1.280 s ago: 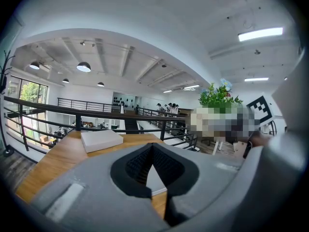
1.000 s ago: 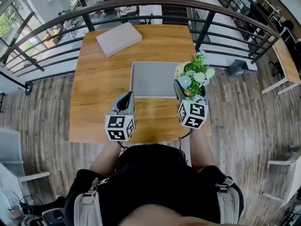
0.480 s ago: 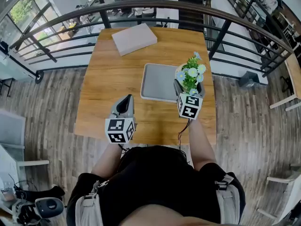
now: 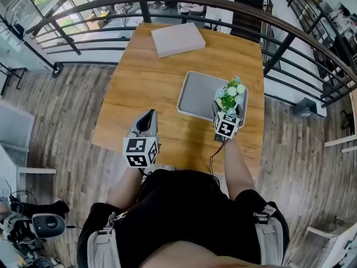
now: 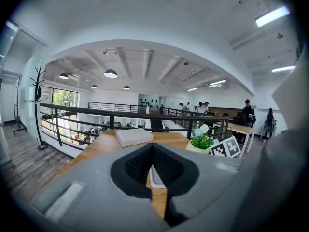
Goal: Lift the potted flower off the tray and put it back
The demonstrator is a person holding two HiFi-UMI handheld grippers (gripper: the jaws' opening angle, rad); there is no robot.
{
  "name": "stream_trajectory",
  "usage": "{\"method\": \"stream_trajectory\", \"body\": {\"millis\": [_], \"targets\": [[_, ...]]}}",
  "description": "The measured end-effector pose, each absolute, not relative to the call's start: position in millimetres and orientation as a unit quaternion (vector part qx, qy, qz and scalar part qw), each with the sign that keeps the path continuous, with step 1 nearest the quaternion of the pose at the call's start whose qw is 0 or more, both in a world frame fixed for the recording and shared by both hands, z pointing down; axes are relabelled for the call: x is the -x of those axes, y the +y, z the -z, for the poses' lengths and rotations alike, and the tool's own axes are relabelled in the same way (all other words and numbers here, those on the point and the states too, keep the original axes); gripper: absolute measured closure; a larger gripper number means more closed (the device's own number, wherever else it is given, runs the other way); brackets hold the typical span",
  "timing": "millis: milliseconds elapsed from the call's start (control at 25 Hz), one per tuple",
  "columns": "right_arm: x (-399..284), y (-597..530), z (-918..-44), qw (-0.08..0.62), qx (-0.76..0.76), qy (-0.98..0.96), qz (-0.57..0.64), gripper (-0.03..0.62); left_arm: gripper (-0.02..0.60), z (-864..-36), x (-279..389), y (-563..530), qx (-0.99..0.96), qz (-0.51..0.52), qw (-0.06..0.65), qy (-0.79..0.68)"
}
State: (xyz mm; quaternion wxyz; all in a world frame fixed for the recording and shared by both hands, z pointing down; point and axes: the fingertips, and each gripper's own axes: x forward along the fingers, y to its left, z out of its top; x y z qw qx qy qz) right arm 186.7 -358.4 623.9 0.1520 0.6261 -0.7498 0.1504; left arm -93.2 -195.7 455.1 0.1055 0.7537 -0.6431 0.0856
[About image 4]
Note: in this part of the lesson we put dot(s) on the black metal railing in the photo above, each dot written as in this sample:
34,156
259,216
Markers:
281,24

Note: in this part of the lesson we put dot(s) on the flat white box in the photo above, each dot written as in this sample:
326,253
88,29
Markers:
178,39

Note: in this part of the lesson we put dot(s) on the white and black robot device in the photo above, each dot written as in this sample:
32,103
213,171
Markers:
47,225

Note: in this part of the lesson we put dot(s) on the person's black shirt torso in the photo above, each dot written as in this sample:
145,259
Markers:
181,211

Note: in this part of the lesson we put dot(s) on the person's chin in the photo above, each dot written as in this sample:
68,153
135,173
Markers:
195,255

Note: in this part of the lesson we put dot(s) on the black floor box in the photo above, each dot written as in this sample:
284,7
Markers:
305,109

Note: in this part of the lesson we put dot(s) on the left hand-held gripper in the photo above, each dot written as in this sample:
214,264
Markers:
138,149

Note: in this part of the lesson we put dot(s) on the person's left forearm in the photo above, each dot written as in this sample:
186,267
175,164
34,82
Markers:
124,188

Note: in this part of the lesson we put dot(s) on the potted flower with white blooms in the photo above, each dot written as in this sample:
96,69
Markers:
230,95

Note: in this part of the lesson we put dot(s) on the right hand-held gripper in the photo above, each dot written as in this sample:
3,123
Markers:
226,126

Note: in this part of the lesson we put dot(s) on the person's right forearm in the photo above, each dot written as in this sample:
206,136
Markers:
237,169

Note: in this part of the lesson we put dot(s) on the grey tray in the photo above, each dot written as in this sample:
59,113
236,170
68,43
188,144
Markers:
198,98

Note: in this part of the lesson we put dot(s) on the white cabinet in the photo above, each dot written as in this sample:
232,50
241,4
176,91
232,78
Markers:
14,124

